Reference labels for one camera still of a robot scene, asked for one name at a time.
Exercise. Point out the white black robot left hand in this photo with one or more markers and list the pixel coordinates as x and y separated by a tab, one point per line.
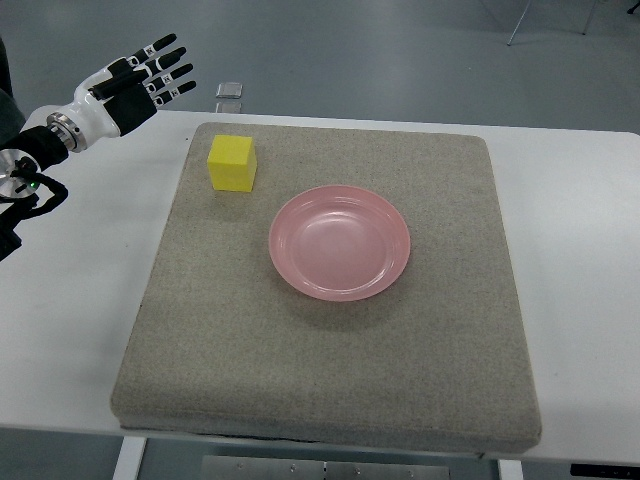
123	95

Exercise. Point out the yellow foam block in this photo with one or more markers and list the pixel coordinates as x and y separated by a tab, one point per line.
232	163

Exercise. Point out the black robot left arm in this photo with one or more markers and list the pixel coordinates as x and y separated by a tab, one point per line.
25	189

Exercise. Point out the metal floor socket plate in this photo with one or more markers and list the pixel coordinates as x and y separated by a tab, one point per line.
229	90

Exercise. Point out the pink plate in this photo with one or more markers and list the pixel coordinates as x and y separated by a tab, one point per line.
339	243

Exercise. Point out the black label plate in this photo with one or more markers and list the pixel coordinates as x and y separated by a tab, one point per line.
605	471

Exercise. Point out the white table leg left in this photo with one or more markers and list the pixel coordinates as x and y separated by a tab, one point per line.
130	458

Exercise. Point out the white table leg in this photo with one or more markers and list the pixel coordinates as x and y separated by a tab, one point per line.
130	458
510	470

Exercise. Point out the metal chair leg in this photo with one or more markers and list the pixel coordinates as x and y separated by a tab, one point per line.
519	22

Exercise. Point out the beige square cushion mat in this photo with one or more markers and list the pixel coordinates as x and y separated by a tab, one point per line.
436	362

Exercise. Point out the white table leg right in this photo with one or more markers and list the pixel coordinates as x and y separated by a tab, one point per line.
510	470

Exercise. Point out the grey metal base plate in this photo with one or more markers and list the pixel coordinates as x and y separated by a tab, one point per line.
228	467

